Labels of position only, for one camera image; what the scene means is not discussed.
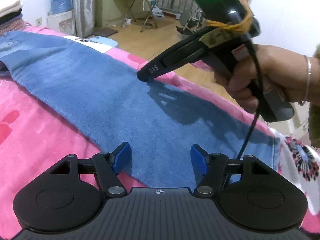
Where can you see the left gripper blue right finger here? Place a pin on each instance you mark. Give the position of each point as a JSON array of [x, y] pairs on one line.
[[211, 167]]

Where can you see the light blue plastic stool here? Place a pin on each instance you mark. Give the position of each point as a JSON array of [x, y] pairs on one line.
[[105, 41]]

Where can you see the wheelchair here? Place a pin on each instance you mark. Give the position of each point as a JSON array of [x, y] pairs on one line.
[[191, 22]]

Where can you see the pink patterned folded garment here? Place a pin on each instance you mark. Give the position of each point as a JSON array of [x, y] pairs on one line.
[[13, 26]]

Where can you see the blue denim jeans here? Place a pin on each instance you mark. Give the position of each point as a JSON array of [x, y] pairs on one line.
[[103, 98]]

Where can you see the grey curtain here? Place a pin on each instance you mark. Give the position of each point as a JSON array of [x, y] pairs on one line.
[[84, 15]]

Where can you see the white water dispenser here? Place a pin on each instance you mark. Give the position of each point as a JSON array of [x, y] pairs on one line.
[[63, 22]]

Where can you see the person's right hand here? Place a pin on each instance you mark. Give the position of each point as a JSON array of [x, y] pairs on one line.
[[280, 68]]

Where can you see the brown floor mat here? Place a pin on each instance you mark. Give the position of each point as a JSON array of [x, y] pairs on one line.
[[105, 32]]

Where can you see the white folded sweater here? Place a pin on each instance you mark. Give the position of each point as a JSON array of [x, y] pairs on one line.
[[7, 9]]

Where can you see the black folded garment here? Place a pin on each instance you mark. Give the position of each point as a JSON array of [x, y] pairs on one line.
[[10, 16]]

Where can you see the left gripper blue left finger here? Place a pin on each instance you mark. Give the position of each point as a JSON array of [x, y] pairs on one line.
[[107, 166]]

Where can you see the green fuzzy sleeve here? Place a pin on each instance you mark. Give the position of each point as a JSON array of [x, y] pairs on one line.
[[313, 98]]

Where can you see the wall power socket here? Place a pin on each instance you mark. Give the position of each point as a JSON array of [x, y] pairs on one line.
[[38, 21]]

